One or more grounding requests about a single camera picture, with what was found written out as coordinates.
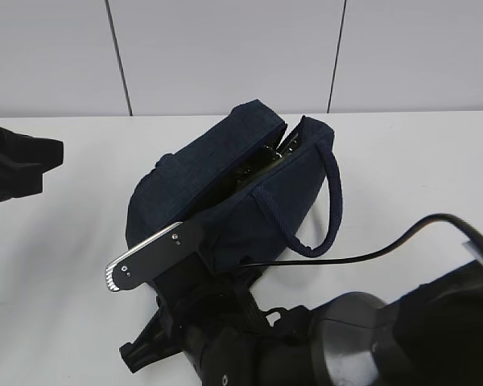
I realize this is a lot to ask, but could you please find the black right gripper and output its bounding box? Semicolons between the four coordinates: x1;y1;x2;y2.
119;257;316;385

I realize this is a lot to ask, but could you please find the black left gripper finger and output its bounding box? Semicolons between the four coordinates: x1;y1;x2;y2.
0;126;64;203

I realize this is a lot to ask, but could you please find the navy blue lunch bag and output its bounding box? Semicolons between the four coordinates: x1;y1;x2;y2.
126;100;343;271

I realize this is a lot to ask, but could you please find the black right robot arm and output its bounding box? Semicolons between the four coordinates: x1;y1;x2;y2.
120;259;483;385

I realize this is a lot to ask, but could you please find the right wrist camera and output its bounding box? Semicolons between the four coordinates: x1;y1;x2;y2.
105;221;204;292

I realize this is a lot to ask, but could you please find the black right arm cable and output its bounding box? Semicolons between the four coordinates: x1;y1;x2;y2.
237;213;483;278

